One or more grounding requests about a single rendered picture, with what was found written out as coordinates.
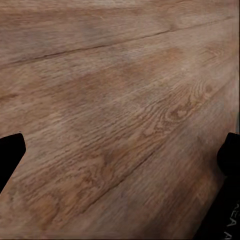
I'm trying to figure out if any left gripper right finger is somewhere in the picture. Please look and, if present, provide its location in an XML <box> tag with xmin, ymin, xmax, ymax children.
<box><xmin>224</xmin><ymin>132</ymin><xmax>240</xmax><ymax>173</ymax></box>

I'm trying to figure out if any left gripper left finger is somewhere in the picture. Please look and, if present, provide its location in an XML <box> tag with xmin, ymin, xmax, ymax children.
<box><xmin>0</xmin><ymin>133</ymin><xmax>26</xmax><ymax>193</ymax></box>

